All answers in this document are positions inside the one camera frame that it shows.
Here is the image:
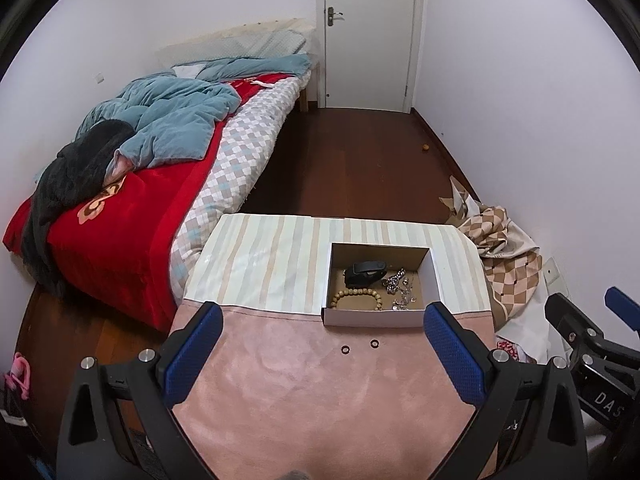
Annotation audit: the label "silver link bracelet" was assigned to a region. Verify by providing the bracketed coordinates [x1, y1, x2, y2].
[390, 288, 419, 310]

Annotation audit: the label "thick silver chain bracelet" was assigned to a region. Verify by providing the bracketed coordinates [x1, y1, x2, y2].
[382, 268, 409, 295]

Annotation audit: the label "black smart watch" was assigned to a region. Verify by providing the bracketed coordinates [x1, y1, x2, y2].
[343, 260, 387, 289]

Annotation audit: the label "wooden bead bracelet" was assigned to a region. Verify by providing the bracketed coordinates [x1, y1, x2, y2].
[328, 287, 384, 312]

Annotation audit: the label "white plastic bag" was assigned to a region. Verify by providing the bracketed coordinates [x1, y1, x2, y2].
[497, 283, 566, 364]

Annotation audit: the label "pink suede table cloth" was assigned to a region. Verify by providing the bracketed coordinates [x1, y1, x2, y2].
[174, 307, 473, 479]

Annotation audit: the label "white power strip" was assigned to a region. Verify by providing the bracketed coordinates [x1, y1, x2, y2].
[541, 257, 570, 299]

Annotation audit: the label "checkered brown cloth pile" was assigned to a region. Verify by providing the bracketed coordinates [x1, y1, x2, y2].
[440, 178, 544, 327]

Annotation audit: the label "red bed blanket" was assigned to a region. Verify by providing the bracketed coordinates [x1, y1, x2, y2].
[2, 74, 283, 332]

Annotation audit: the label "striped table cloth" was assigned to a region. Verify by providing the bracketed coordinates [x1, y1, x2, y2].
[183, 214, 490, 315]

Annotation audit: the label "white cardboard box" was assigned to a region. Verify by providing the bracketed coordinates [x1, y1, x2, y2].
[321, 243, 442, 330]

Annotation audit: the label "pink object on floor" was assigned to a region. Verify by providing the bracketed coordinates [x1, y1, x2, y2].
[3, 352, 30, 400]

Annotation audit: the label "checkered mattress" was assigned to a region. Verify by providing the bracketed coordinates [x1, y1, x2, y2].
[169, 72, 311, 304]

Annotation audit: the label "black garment on bed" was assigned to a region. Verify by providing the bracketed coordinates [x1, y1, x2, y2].
[21, 119, 134, 292]

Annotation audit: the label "blue quilt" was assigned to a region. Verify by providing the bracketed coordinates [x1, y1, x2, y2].
[76, 53, 312, 170]

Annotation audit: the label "white pillow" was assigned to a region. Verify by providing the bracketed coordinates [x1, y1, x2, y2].
[155, 18, 318, 67]

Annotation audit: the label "white door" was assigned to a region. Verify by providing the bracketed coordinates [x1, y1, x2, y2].
[318, 0, 424, 113]

